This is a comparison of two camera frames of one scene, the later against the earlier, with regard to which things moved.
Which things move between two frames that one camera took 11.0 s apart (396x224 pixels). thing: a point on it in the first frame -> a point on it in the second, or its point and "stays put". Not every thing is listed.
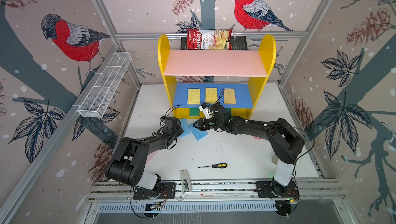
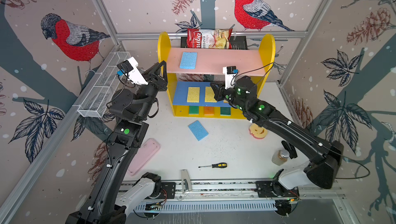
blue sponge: [186, 130] -> [188, 60]
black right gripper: [202, 122] -> [220, 95]
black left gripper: [180, 130] -> [158, 83]
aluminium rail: [218, 189] stays put
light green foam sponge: [194, 112] stays put
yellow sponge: [193, 96] stays put
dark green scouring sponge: [228, 111] stays put
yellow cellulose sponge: [211, 95] stays put
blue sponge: [197, 133] stays put
